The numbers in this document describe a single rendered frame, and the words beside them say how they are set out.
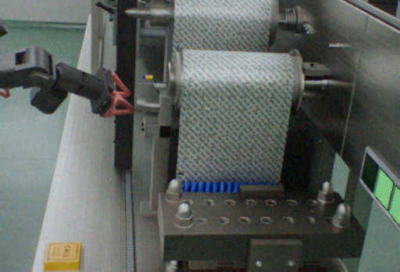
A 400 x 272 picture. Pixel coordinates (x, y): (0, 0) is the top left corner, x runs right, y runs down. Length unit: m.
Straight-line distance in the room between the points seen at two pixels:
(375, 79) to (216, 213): 0.40
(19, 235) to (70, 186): 1.47
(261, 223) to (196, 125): 0.24
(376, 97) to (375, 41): 0.10
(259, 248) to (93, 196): 0.51
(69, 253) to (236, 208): 0.35
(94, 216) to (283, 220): 0.46
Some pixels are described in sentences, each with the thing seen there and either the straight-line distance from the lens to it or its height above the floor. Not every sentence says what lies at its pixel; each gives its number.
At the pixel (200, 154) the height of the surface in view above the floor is 1.10.
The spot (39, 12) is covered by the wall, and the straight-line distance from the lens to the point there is 6.87.
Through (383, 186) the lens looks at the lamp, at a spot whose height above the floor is 1.19.
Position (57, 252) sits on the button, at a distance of 1.22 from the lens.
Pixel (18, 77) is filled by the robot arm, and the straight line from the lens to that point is 1.26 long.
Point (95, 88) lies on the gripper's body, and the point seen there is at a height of 1.19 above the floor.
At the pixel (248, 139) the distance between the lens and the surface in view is 1.23.
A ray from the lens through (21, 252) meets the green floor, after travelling 2.84.
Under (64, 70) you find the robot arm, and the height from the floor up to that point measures 1.24.
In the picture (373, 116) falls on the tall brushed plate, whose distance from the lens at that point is 1.07.
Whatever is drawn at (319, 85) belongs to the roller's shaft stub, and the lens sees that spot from 1.28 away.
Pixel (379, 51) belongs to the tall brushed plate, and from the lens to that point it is 1.06.
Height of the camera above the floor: 1.64
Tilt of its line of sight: 23 degrees down
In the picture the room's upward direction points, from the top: 5 degrees clockwise
